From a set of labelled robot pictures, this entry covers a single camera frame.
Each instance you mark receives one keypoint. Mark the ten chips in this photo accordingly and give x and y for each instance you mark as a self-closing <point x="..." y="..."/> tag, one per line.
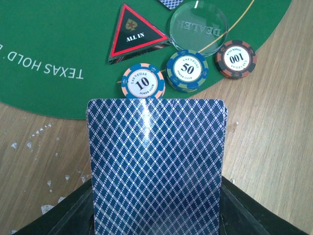
<point x="143" y="80"/>

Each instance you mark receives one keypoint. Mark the fifty chips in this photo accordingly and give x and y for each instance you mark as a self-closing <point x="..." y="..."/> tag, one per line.
<point x="187" y="70"/>

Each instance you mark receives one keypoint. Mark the red triangle dealer button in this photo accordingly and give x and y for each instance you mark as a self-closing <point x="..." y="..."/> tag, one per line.
<point x="134" y="35"/>

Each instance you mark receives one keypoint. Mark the white debris pile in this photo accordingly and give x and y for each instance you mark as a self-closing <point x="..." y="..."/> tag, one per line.
<point x="39" y="167"/>

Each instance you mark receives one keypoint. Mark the hundred chips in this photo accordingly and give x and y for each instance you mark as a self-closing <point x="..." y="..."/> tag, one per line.
<point x="236" y="59"/>

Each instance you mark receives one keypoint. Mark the round green poker mat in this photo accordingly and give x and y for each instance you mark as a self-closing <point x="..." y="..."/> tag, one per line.
<point x="54" y="53"/>

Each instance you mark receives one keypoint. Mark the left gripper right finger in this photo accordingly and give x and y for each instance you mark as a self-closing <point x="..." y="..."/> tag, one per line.
<point x="240" y="214"/>

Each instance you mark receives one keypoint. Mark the clear round button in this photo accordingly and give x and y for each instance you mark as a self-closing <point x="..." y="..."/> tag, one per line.
<point x="198" y="25"/>

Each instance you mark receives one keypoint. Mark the blue playing card deck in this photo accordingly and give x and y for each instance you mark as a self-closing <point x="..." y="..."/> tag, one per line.
<point x="156" y="165"/>

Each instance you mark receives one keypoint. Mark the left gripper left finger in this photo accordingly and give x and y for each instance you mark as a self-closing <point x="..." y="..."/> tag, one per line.
<point x="72" y="216"/>

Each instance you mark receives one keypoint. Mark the card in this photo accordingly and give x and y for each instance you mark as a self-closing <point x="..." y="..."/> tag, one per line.
<point x="171" y="4"/>

